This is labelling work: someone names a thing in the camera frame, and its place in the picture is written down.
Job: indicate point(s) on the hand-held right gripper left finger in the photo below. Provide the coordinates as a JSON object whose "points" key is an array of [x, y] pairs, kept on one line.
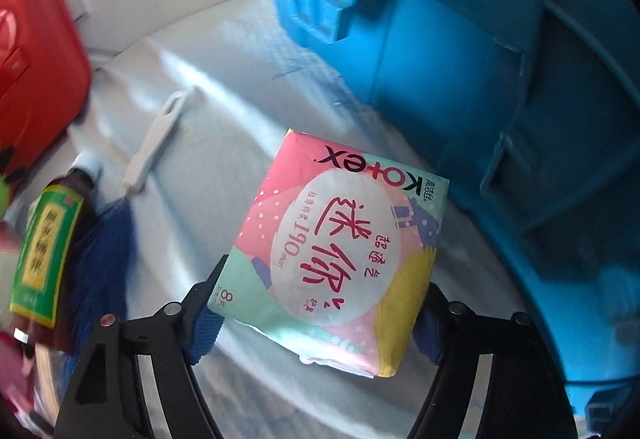
{"points": [[202, 334]]}

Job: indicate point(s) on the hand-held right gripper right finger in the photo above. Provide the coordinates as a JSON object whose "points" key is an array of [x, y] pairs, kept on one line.
{"points": [[427, 340]]}

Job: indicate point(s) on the pastel sanitary pad pack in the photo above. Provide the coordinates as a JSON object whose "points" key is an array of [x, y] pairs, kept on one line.
{"points": [[325, 244]]}

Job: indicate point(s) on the blue plastic crate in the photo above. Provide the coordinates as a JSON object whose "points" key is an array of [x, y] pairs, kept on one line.
{"points": [[450, 44]]}

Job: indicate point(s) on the brown bottle green label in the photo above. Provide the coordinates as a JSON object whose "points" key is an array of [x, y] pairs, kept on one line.
{"points": [[45, 244]]}

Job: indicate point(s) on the white plastic clip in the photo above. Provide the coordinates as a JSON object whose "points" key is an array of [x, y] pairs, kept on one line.
{"points": [[152, 144]]}

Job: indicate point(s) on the red hard-shell case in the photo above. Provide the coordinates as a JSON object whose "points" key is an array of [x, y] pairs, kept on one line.
{"points": [[40, 69]]}

